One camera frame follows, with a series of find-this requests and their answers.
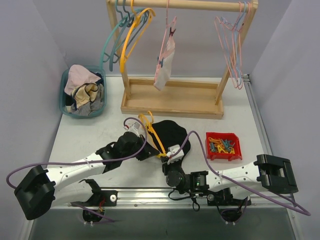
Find teal plastic hanger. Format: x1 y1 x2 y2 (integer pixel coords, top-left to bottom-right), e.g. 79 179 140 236
99 0 135 72

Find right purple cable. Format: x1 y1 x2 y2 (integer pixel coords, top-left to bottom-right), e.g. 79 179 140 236
174 130 312 217

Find pile of clothes in basket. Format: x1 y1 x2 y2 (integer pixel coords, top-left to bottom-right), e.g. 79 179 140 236
64 64 105 116

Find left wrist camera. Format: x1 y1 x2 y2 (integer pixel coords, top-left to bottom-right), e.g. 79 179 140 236
124 121 146 137

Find teal plastic laundry basket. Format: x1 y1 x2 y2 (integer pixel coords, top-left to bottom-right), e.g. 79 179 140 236
59 65 108 120

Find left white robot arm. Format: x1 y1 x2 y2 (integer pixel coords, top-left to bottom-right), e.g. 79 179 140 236
14 131 160 220

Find colourful clothes pegs in bin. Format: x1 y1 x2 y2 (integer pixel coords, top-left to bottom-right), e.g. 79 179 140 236
208 137 236 154

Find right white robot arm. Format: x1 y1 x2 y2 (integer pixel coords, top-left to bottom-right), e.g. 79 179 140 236
162 154 298 205

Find yellow plastic hanger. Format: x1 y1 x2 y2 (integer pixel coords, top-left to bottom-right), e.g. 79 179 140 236
138 111 167 154
119 0 156 73

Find black underwear with beige band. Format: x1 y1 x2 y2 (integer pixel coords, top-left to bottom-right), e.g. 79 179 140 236
153 120 191 164

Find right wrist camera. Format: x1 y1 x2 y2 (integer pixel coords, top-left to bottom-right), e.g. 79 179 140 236
166 144 185 165

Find aluminium mounting rail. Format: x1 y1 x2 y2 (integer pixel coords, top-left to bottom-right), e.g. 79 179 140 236
27 187 297 211

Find blue grey plastic hanger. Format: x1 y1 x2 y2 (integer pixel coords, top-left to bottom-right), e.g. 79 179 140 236
103 8 145 67

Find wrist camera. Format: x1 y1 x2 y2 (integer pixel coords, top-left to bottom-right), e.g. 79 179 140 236
124 121 146 137
166 144 185 165

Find white pink hanging underwear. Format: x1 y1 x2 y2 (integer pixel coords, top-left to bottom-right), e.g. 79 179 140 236
153 36 176 91

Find light blue wire hanger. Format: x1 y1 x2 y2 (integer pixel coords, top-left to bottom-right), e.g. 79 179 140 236
219 2 252 90

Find pink wire hanger with garment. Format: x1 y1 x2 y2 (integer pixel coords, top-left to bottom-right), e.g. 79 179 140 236
154 0 177 76

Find wooden clothes rack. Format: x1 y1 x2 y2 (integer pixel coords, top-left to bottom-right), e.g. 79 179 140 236
120 0 258 119

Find red plastic clip bin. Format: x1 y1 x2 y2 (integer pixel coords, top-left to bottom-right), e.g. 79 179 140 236
205 132 243 162

